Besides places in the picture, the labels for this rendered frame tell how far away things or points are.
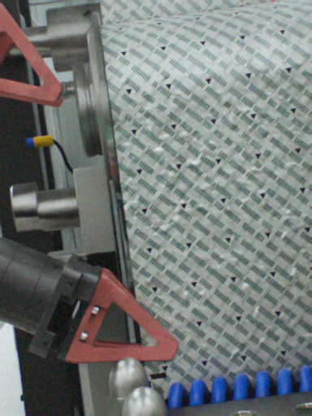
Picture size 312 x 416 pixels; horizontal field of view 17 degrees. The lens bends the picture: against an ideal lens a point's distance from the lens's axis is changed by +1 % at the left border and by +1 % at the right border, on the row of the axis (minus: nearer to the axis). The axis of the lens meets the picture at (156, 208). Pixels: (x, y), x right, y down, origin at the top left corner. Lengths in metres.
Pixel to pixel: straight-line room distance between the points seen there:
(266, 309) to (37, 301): 0.17
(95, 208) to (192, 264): 0.11
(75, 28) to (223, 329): 0.40
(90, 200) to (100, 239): 0.03
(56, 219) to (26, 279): 0.11
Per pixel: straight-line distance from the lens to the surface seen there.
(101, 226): 0.84
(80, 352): 0.76
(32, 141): 0.89
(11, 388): 1.55
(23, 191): 0.85
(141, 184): 0.77
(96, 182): 0.84
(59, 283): 0.73
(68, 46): 1.06
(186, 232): 0.77
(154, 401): 0.61
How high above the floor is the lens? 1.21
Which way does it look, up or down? 3 degrees down
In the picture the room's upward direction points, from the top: 7 degrees counter-clockwise
